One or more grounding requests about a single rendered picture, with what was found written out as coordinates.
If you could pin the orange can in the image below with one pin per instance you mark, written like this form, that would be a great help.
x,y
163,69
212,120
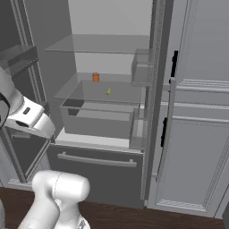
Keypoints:
x,y
95,77

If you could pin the grey cupboard door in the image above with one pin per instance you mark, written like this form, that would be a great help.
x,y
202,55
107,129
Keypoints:
x,y
205,38
190,161

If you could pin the grey fridge door with bins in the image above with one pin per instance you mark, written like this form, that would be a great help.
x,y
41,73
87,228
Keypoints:
x,y
156,44

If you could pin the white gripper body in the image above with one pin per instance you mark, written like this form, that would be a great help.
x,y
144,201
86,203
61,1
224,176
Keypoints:
x,y
44,125

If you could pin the clear fridge crisper drawer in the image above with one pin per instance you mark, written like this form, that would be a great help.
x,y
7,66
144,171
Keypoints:
x,y
95,122

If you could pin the clear fridge door bin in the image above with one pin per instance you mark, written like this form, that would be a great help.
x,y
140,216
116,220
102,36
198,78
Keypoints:
x,y
142,70
138,131

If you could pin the grey fridge door shelf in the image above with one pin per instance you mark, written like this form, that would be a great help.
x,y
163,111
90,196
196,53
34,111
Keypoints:
x,y
21,59

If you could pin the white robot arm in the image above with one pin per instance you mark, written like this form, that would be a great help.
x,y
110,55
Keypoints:
x,y
56,193

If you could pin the dark grey freezer drawer front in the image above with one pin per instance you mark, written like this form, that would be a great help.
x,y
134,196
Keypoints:
x,y
98,182

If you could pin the glass fridge shelf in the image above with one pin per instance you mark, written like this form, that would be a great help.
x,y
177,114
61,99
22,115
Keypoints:
x,y
119,89
101,43

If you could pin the grey fridge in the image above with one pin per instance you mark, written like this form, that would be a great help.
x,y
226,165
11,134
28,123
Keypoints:
x,y
89,18

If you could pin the grey fridge door with shelves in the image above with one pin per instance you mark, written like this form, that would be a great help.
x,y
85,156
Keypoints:
x,y
22,35

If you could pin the yellow lemon wedge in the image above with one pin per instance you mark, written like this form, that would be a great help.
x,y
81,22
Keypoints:
x,y
109,91

